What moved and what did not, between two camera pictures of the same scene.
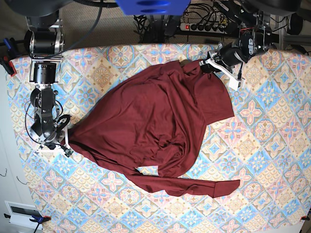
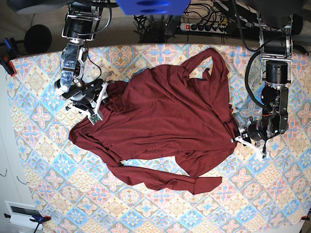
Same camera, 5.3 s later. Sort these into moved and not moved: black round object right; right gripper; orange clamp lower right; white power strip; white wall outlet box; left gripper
Moved: left gripper; right gripper
Not moved: orange clamp lower right; black round object right; white wall outlet box; white power strip
